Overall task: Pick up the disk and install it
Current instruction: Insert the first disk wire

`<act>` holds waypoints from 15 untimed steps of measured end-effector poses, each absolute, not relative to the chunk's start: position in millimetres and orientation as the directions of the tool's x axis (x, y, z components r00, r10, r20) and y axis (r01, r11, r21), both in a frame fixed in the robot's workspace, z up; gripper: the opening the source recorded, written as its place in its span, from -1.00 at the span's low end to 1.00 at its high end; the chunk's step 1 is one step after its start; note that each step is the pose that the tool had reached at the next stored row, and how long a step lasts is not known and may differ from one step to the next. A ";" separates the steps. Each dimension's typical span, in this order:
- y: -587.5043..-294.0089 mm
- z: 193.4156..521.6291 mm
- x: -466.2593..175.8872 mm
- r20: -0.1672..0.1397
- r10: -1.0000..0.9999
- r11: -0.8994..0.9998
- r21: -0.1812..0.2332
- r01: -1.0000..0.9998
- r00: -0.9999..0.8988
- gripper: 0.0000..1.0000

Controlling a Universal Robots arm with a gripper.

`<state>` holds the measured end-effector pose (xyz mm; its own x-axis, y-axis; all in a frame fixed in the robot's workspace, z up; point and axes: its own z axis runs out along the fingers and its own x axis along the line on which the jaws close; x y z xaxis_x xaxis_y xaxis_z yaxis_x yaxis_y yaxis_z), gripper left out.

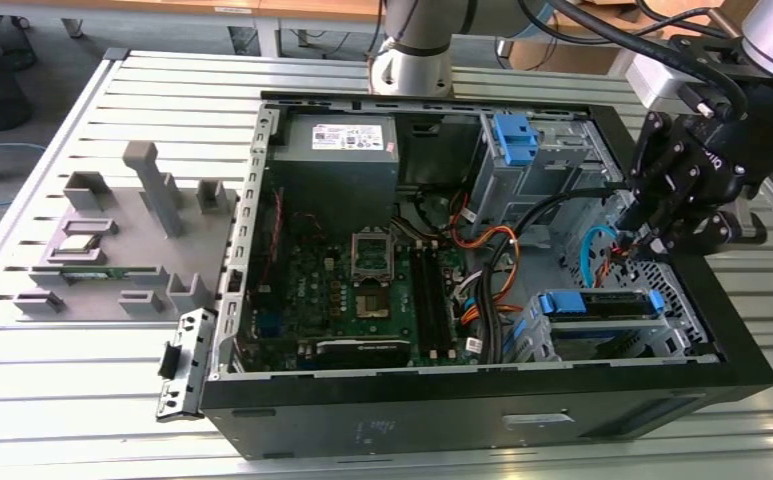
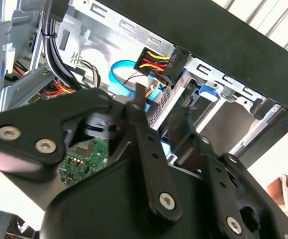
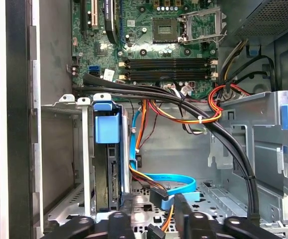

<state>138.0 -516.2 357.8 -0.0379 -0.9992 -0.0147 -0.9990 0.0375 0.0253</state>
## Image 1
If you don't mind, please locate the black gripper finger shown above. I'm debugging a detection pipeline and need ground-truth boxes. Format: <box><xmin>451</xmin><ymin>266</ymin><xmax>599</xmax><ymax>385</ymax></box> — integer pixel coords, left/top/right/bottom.
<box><xmin>644</xmin><ymin>202</ymin><xmax>768</xmax><ymax>260</ymax></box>
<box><xmin>616</xmin><ymin>110</ymin><xmax>702</xmax><ymax>233</ymax></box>

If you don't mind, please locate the red orange power wire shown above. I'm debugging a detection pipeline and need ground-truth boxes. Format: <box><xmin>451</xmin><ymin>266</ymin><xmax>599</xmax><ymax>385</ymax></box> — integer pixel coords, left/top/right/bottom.
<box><xmin>603</xmin><ymin>239</ymin><xmax>654</xmax><ymax>266</ymax></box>

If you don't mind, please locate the light blue data wire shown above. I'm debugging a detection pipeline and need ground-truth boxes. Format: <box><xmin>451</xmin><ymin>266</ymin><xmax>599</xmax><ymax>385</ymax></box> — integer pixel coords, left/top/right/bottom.
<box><xmin>576</xmin><ymin>223</ymin><xmax>618</xmax><ymax>290</ymax></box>

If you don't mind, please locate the hard disk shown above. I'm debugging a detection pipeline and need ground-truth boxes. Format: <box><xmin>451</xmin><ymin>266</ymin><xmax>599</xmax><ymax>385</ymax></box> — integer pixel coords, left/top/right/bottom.
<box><xmin>504</xmin><ymin>288</ymin><xmax>666</xmax><ymax>361</ymax></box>

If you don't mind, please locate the metal disk bay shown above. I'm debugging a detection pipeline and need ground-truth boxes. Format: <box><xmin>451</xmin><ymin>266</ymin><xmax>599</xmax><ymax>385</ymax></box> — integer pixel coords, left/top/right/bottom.
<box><xmin>515</xmin><ymin>287</ymin><xmax>702</xmax><ymax>360</ymax></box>

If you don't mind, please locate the metal drive cage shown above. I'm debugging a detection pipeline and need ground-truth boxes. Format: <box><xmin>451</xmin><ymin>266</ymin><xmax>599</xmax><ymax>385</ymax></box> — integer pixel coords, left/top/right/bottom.
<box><xmin>469</xmin><ymin>115</ymin><xmax>627</xmax><ymax>236</ymax></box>

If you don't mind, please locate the blue plastic bay latch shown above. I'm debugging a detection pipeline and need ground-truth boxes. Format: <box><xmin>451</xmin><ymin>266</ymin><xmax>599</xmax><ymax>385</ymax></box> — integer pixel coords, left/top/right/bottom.
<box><xmin>489</xmin><ymin>113</ymin><xmax>540</xmax><ymax>168</ymax></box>

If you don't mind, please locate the small wooden desk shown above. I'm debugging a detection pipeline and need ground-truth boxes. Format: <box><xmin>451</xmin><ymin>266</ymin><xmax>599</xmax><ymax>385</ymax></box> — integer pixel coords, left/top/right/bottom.
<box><xmin>495</xmin><ymin>0</ymin><xmax>666</xmax><ymax>77</ymax></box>

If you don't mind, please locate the black RAM slot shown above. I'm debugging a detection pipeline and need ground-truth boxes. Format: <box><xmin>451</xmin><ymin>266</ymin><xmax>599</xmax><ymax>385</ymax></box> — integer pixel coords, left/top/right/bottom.
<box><xmin>424</xmin><ymin>239</ymin><xmax>459</xmax><ymax>359</ymax></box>
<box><xmin>408</xmin><ymin>239</ymin><xmax>435</xmax><ymax>359</ymax></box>

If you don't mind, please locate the metal socket cover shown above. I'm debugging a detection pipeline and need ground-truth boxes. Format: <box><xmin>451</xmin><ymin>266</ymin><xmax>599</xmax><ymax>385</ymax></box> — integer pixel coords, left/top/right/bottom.
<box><xmin>349</xmin><ymin>227</ymin><xmax>399</xmax><ymax>282</ymax></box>

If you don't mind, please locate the grey power supply unit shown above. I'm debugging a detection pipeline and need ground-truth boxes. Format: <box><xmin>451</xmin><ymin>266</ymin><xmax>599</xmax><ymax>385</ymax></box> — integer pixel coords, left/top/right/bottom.
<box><xmin>269</xmin><ymin>113</ymin><xmax>401</xmax><ymax>221</ymax></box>

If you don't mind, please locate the CPU socket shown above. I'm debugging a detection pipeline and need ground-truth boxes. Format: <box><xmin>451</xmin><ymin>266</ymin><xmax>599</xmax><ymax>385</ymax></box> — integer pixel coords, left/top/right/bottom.
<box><xmin>351</xmin><ymin>282</ymin><xmax>395</xmax><ymax>322</ymax></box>

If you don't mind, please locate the black open PC case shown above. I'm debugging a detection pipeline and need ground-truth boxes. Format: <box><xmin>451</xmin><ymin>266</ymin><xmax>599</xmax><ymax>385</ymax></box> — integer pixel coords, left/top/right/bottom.
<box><xmin>196</xmin><ymin>89</ymin><xmax>773</xmax><ymax>459</ymax></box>

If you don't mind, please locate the black graphics card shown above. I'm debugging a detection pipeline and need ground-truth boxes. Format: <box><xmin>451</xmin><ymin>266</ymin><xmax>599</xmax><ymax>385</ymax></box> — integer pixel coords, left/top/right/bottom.
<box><xmin>309</xmin><ymin>337</ymin><xmax>412</xmax><ymax>370</ymax></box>

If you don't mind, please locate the green motherboard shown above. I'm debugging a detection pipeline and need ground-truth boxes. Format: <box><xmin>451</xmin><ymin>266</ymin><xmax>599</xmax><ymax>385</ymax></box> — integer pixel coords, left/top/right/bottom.
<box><xmin>244</xmin><ymin>227</ymin><xmax>488</xmax><ymax>372</ymax></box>

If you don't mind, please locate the grey parts rack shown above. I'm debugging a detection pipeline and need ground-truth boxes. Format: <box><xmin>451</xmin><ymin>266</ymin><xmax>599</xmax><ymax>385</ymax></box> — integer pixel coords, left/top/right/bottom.
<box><xmin>10</xmin><ymin>140</ymin><xmax>240</xmax><ymax>322</ymax></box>

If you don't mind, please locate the long wooden desk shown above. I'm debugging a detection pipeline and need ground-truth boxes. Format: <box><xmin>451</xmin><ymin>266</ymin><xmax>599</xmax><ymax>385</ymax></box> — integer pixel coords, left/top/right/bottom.
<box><xmin>0</xmin><ymin>0</ymin><xmax>387</xmax><ymax>57</ymax></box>

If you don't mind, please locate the green RAM stick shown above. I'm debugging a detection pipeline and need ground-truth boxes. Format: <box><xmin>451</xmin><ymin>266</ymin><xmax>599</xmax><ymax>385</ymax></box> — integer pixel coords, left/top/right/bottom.
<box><xmin>57</xmin><ymin>268</ymin><xmax>131</xmax><ymax>279</ymax></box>

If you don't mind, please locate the silver CPU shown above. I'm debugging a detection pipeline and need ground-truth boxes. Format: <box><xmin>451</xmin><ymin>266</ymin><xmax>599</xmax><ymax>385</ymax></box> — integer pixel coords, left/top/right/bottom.
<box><xmin>54</xmin><ymin>233</ymin><xmax>101</xmax><ymax>254</ymax></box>

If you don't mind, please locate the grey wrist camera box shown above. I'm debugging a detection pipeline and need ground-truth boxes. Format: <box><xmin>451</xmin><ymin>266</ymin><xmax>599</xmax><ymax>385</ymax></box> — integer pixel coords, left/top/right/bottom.
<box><xmin>623</xmin><ymin>49</ymin><xmax>702</xmax><ymax>109</ymax></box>

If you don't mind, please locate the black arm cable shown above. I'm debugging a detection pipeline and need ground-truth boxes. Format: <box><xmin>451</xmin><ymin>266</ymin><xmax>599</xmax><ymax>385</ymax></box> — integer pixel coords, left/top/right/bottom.
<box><xmin>544</xmin><ymin>0</ymin><xmax>751</xmax><ymax>121</ymax></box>

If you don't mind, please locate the orange wire bundle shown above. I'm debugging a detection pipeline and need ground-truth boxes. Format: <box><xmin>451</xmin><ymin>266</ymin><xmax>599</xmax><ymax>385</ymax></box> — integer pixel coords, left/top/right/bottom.
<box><xmin>449</xmin><ymin>224</ymin><xmax>525</xmax><ymax>326</ymax></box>

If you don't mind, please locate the thick black cable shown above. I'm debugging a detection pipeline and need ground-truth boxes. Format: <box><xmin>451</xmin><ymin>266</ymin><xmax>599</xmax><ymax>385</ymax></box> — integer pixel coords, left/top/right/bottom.
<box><xmin>476</xmin><ymin>185</ymin><xmax>624</xmax><ymax>365</ymax></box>

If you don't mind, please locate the motherboard power wire bundle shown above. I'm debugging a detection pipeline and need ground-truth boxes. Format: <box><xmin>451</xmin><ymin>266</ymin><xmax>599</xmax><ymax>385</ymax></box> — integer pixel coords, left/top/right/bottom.
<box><xmin>388</xmin><ymin>214</ymin><xmax>457</xmax><ymax>247</ymax></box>

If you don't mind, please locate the thin red fan wire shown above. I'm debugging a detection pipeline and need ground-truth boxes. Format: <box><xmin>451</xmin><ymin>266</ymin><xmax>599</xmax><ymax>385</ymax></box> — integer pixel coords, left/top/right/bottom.
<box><xmin>256</xmin><ymin>185</ymin><xmax>325</xmax><ymax>295</ymax></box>

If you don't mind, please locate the metal expansion slot bracket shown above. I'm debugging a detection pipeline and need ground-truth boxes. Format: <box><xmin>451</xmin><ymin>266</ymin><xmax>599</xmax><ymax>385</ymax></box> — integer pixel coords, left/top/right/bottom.
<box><xmin>153</xmin><ymin>307</ymin><xmax>219</xmax><ymax>422</ymax></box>

